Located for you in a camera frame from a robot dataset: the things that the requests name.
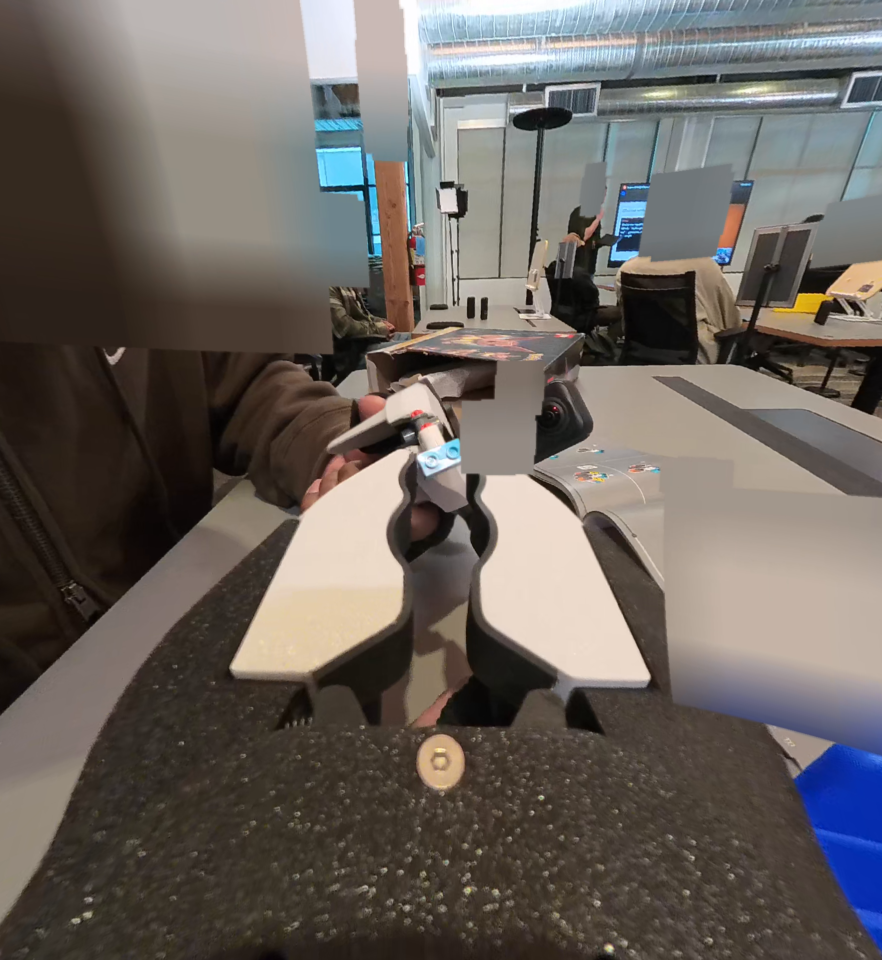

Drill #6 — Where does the brown-topped desk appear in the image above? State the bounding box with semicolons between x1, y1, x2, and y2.
741;303;882;399

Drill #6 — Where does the wooden post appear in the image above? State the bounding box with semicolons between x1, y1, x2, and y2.
373;159;417;333

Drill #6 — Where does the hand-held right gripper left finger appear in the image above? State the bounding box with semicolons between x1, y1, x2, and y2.
228;448;418;684

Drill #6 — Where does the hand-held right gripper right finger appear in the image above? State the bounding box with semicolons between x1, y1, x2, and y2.
465;472;652;690

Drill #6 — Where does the person's left forearm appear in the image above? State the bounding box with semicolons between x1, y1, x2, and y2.
201;352;355;507

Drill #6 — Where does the blue plastic bin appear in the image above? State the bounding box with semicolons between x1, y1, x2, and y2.
793;742;882;960

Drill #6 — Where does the grey monitor on stand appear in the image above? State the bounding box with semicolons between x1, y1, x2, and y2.
735;223;818;369

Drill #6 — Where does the person's left hand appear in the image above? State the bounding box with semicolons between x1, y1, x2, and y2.
302;393;449;560

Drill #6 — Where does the printed cardboard toy box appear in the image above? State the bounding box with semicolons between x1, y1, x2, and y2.
366;326;586;399

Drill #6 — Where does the wall screen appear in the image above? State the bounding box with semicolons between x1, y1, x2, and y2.
607;180;754;269

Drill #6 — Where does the dark desk cable flap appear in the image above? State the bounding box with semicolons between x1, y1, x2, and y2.
654;375;882;500

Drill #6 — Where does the wooden laptop stand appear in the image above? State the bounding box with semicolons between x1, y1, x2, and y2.
825;255;882;320

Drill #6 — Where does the light panel on stand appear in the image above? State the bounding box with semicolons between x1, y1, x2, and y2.
437;180;470;305

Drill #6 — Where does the person's brown jacket torso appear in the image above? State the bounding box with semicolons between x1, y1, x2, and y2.
0;341;217;751

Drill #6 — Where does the large silver air duct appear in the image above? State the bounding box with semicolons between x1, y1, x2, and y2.
418;0;882;84

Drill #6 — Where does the small toy brick assembly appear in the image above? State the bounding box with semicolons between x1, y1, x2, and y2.
399;408;463;475

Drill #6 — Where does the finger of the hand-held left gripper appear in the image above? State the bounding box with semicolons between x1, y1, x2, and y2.
327;384;445;457
414;453;470;517

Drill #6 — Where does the slim silver air duct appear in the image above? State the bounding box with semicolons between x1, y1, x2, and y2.
531;75;882;117

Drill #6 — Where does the white phone stand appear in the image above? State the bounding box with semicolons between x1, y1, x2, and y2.
525;240;550;320

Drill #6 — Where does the black floor lamp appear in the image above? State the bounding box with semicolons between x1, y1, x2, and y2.
512;106;573;301

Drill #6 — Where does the black mesh office chair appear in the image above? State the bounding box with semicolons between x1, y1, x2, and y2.
619;268;698;366

